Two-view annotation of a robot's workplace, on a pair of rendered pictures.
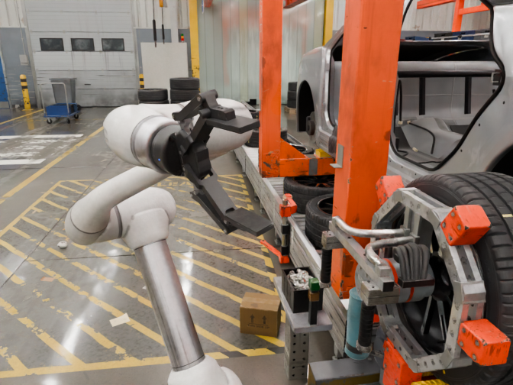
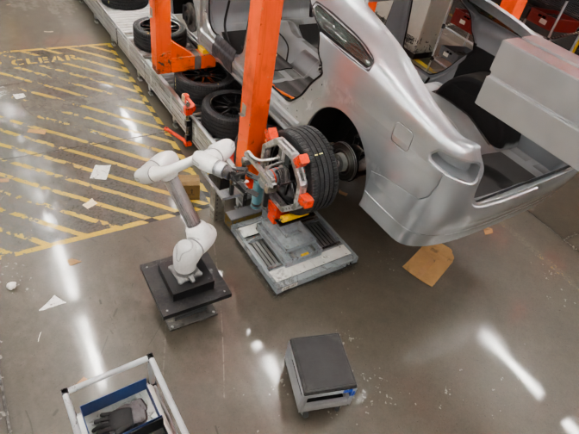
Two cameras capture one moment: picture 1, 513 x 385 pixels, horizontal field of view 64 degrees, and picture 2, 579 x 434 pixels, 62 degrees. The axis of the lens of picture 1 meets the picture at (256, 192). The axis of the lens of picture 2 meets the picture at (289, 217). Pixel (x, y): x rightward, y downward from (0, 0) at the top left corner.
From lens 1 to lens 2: 2.25 m
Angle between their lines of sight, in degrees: 35
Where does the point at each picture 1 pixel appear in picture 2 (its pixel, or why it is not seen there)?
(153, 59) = not seen: outside the picture
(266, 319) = (192, 190)
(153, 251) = (175, 182)
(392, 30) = (272, 53)
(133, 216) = not seen: hidden behind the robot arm
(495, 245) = (311, 167)
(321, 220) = (216, 119)
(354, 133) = (252, 102)
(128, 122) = (209, 164)
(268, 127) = (160, 34)
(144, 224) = not seen: hidden behind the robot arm
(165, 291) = (183, 197)
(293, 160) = (182, 58)
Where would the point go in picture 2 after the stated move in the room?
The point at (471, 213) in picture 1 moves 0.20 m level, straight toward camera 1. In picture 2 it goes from (303, 158) to (301, 175)
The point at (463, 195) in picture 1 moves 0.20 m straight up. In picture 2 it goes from (301, 145) to (306, 121)
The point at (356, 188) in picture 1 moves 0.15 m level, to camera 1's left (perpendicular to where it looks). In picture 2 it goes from (252, 127) to (234, 129)
